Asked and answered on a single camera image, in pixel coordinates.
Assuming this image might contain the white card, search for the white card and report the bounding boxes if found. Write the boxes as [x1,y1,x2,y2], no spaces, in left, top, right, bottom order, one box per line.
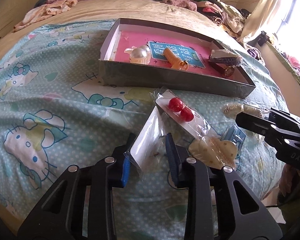
[124,106,167,178]

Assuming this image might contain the cream heart hair clip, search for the cream heart hair clip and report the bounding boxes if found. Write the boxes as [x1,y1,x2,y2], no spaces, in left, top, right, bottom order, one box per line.
[188,136,238,170]

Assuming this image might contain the red gold round case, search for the red gold round case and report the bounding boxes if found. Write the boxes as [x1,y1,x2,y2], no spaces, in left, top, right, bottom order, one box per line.
[209,62,235,77]

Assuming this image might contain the dark hair accessory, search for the dark hair accessory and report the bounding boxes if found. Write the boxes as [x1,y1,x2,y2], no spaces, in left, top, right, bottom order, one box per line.
[208,49,242,67]

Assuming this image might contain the pearl hair clip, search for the pearl hair clip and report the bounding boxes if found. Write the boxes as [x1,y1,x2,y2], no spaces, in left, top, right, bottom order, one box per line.
[124,45,151,64]

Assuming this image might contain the red ball earrings on card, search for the red ball earrings on card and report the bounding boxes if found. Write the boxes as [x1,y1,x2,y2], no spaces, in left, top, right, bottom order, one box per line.
[155,89,215,139]

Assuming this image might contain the small blue plastic box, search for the small blue plastic box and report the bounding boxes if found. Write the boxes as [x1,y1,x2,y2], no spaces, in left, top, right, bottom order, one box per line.
[221,125,246,150]

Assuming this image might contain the hello kitty blanket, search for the hello kitty blanket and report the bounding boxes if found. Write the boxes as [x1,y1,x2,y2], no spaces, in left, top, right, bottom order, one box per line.
[0,21,288,239]

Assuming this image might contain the shallow box with pink base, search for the shallow box with pink base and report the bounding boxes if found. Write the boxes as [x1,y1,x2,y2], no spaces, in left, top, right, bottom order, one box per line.
[99,18,256,98]

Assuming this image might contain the pile of clothes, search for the pile of clothes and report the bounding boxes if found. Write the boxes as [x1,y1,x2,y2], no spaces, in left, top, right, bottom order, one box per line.
[193,0,250,39]

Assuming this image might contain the beige bed sheet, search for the beige bed sheet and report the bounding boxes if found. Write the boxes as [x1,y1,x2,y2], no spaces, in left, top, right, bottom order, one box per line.
[0,0,239,232]

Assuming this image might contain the cream curtain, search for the cream curtain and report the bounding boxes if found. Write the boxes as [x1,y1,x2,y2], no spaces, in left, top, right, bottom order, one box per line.
[237,0,290,42]

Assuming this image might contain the pink fuzzy garment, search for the pink fuzzy garment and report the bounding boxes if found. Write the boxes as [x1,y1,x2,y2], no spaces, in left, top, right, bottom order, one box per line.
[162,0,197,11]

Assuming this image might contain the peach clothing on bed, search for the peach clothing on bed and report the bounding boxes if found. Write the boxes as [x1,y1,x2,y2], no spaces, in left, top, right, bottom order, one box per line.
[13,0,78,32]

